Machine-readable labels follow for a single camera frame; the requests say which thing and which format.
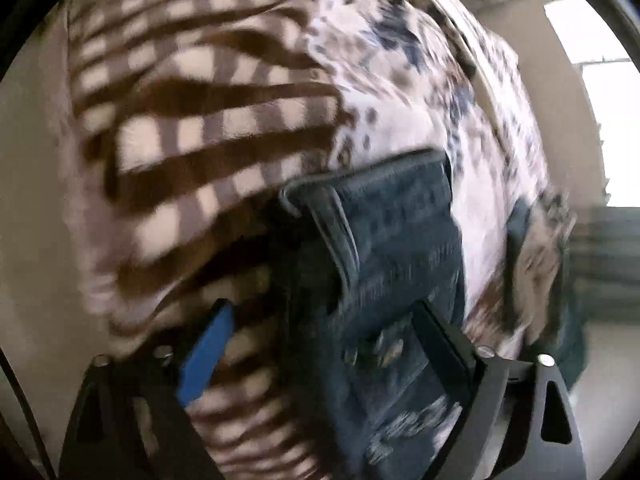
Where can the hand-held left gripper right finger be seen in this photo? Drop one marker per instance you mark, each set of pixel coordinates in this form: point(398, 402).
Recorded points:
point(445, 340)

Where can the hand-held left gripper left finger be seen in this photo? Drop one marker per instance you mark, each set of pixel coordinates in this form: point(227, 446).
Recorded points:
point(205, 355)

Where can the dark blue jeans pants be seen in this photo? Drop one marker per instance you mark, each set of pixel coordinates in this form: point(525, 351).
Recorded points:
point(400, 230)

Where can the brown plaid blanket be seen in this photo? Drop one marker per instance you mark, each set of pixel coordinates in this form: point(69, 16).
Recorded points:
point(175, 135)

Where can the window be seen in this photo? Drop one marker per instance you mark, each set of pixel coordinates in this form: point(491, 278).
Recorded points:
point(600, 135)

